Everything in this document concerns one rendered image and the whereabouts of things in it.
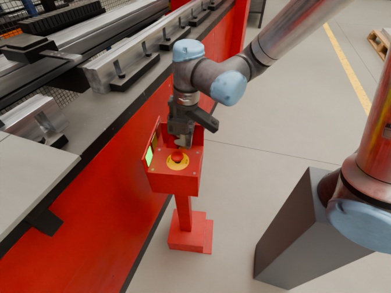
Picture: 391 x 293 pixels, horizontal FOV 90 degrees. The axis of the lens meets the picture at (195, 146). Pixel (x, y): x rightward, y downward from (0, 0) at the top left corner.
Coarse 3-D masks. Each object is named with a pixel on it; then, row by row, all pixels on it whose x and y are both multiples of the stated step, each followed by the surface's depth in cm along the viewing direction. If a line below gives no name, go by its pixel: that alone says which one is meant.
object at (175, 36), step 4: (180, 28) 112; (188, 28) 112; (176, 32) 108; (180, 32) 108; (184, 32) 109; (188, 32) 113; (172, 36) 104; (176, 36) 104; (180, 36) 105; (184, 36) 110; (164, 40) 100; (172, 40) 100; (176, 40) 102; (160, 44) 97; (164, 44) 96; (168, 44) 96; (172, 44) 99; (160, 48) 98; (164, 48) 98; (168, 48) 97
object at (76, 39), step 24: (144, 0) 128; (168, 0) 141; (96, 24) 93; (120, 24) 104; (144, 24) 123; (72, 48) 82; (96, 48) 93; (0, 72) 62; (24, 72) 68; (48, 72) 76; (0, 96) 63; (24, 96) 70
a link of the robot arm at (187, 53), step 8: (184, 40) 46; (192, 40) 47; (176, 48) 44; (184, 48) 44; (192, 48) 43; (200, 48) 44; (176, 56) 45; (184, 56) 44; (192, 56) 44; (200, 56) 45; (176, 64) 46; (184, 64) 45; (192, 64) 44; (176, 72) 48; (184, 72) 46; (176, 80) 49; (184, 80) 48; (176, 88) 51; (184, 88) 50; (192, 88) 50
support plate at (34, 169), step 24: (0, 144) 37; (24, 144) 37; (0, 168) 33; (24, 168) 33; (48, 168) 33; (0, 192) 30; (24, 192) 30; (48, 192) 31; (0, 216) 28; (24, 216) 28; (0, 240) 26
